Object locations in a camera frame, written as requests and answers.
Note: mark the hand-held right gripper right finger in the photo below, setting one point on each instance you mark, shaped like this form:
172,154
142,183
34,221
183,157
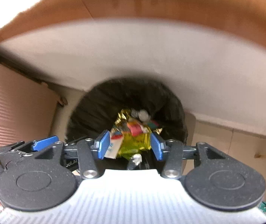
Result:
157,147

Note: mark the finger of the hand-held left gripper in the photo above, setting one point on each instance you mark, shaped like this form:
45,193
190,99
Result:
44,142
11,154

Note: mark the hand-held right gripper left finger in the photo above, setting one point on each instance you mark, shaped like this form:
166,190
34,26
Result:
104,144

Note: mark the white blue carton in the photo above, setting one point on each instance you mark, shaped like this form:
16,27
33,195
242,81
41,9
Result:
114,148

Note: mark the large gold foil wrapper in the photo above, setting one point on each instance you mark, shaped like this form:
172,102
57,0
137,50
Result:
135,144

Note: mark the blue orange snack packet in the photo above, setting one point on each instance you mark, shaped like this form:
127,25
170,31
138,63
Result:
152,123

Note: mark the silver wrapper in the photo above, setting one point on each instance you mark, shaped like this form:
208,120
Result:
136,159

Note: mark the white tissue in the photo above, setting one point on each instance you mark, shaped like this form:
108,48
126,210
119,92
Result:
142,114

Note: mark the black trash bin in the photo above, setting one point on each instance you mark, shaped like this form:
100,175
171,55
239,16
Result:
95,102

